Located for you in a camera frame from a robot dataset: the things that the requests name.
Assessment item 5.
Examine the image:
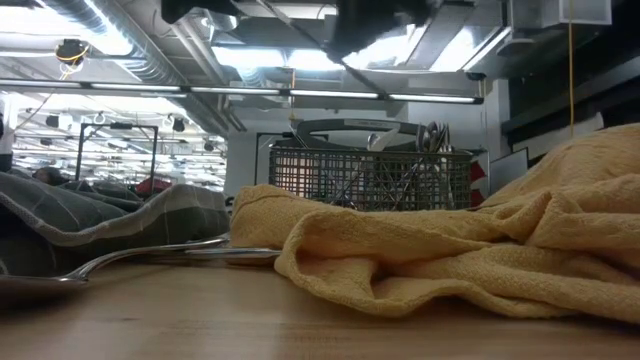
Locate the red object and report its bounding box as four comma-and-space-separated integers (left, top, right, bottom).
134, 177, 174, 196

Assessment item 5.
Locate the grey checked dish towel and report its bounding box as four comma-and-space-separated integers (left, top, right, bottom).
0, 170, 232, 279

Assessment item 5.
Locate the slim steel utensil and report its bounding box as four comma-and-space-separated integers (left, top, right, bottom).
149, 246, 283, 266

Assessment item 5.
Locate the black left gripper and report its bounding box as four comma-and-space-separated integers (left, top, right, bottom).
324, 0, 441, 64

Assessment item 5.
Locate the person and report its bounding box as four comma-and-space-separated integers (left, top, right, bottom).
32, 166, 66, 187

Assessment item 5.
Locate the grey plastic silverware caddy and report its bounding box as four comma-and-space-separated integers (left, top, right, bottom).
268, 118, 474, 212

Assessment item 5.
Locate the yellow hanging cord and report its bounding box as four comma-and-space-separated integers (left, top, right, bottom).
567, 0, 575, 139

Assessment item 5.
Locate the long ceiling light strip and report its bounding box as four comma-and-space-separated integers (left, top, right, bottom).
0, 77, 485, 106

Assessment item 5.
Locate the black metal frame stand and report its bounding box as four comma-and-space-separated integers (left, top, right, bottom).
73, 122, 160, 194

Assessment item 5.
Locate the white post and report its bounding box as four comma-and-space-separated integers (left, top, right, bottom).
0, 97, 19, 174

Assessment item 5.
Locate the red and white sign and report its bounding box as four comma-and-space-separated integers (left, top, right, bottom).
469, 159, 487, 209

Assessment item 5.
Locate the black yellow cable reel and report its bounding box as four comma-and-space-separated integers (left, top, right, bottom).
54, 38, 91, 67

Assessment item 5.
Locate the yellow terry towel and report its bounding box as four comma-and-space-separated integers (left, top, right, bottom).
229, 122, 640, 326

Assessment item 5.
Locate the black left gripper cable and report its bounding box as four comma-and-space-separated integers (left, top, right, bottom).
259, 0, 389, 96

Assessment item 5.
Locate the white board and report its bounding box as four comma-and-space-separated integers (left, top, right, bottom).
488, 147, 531, 196

